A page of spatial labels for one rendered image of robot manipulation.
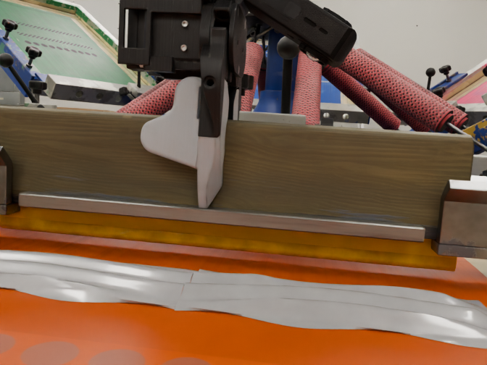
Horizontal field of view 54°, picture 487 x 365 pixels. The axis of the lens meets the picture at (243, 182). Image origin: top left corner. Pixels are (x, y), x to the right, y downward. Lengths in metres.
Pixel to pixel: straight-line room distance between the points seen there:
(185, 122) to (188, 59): 0.04
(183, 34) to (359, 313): 0.21
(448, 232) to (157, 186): 0.21
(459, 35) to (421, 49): 0.34
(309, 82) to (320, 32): 0.56
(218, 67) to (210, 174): 0.07
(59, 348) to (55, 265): 0.10
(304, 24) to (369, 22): 4.27
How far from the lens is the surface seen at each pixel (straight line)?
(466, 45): 4.75
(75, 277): 0.30
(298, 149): 0.34
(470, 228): 0.35
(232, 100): 0.38
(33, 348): 0.23
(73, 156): 0.38
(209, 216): 0.34
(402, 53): 4.61
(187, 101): 0.34
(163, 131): 0.34
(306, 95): 0.87
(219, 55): 0.32
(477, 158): 0.60
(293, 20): 0.35
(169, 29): 0.35
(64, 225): 0.41
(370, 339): 0.25
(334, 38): 0.35
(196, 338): 0.24
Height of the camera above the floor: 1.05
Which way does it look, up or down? 6 degrees down
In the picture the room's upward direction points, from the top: 4 degrees clockwise
